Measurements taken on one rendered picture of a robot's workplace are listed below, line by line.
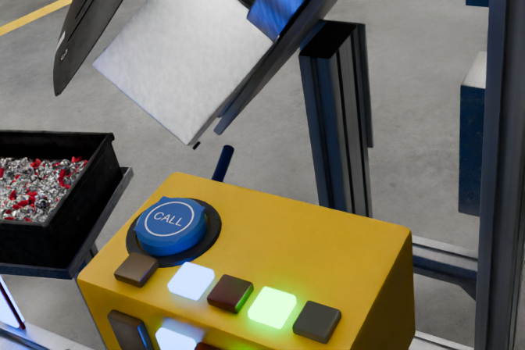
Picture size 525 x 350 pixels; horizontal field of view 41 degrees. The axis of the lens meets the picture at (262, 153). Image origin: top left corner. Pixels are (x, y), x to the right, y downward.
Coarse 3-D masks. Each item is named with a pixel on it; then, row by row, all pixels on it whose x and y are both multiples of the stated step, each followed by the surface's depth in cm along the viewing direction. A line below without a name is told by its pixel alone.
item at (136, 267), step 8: (128, 256) 38; (136, 256) 38; (144, 256) 38; (128, 264) 37; (136, 264) 37; (144, 264) 37; (152, 264) 37; (120, 272) 37; (128, 272) 37; (136, 272) 37; (144, 272) 37; (152, 272) 37; (120, 280) 37; (128, 280) 37; (136, 280) 36; (144, 280) 37
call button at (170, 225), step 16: (160, 208) 40; (176, 208) 40; (192, 208) 40; (144, 224) 39; (160, 224) 39; (176, 224) 39; (192, 224) 38; (144, 240) 38; (160, 240) 38; (176, 240) 38; (192, 240) 38
